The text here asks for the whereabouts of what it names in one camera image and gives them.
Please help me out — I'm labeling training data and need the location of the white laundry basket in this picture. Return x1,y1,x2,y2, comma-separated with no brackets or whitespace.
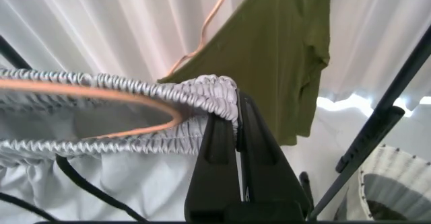
333,144,431,222

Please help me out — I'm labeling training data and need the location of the black clothes rack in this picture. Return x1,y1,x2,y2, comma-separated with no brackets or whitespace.
0,24,431,221

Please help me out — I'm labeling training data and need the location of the pink clothes hanger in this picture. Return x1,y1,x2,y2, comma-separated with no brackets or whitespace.
166,0,236,77
0,78,185,140

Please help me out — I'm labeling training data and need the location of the pale grey garment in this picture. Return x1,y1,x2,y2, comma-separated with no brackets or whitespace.
0,67,240,223

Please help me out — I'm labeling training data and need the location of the green printed shirt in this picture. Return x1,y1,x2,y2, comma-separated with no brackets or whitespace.
158,0,333,147

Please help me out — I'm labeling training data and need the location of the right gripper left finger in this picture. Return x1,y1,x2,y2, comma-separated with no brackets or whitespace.
184,112,242,222

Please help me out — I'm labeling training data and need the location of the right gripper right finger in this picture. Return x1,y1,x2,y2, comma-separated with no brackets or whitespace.
235,89,311,222

